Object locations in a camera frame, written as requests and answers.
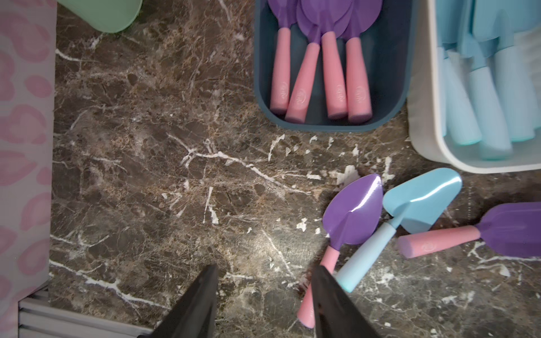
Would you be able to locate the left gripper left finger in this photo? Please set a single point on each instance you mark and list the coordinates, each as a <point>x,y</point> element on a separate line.
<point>194,314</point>

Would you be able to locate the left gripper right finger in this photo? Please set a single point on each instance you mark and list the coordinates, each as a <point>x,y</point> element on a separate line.
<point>335,314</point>

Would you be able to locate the purple pointed shovel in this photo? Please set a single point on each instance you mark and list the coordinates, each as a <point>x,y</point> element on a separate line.
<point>364,14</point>
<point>352,216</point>

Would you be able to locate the blue pointed shovel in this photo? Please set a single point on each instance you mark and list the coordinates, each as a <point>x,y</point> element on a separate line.
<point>415,206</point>
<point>458,118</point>

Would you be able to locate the purple square shovel pink handle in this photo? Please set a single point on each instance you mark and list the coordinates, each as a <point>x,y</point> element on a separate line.
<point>285,12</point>

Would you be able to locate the blue square shovel front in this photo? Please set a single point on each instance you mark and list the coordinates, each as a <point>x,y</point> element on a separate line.
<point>500,21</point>

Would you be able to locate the white storage box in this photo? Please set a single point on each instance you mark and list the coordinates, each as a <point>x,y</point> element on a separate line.
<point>424,110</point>

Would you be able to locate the dark teal storage box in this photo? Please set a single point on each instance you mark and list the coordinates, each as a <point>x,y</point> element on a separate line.
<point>387,46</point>

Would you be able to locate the green pen holder cup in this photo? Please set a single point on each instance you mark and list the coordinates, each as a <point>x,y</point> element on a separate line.
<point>109,16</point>

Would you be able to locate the aluminium front rail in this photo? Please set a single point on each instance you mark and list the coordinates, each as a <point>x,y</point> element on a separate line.
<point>36,318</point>

